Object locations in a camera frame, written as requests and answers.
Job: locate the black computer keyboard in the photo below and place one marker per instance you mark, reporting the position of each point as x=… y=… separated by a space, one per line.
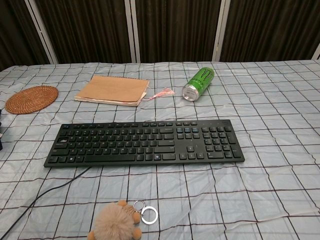
x=165 y=143

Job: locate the pink tassel bookmark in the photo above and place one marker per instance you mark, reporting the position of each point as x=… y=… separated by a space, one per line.
x=162 y=93

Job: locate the green energy drink can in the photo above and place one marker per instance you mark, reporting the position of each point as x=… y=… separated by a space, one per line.
x=200 y=81

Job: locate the brown kraft spiral notebook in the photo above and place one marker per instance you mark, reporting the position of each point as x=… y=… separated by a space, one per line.
x=112 y=90

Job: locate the black fabric divider panel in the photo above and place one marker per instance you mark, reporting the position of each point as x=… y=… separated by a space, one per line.
x=15 y=32
x=270 y=27
x=175 y=30
x=87 y=30

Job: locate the blue checked tablecloth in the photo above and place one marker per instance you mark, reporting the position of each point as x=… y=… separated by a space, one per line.
x=250 y=195

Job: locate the round woven rattan coaster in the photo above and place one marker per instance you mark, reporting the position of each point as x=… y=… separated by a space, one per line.
x=31 y=99

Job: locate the white divider frame post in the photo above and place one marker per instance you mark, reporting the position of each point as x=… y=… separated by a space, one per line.
x=135 y=30
x=42 y=32
x=317 y=53
x=220 y=30

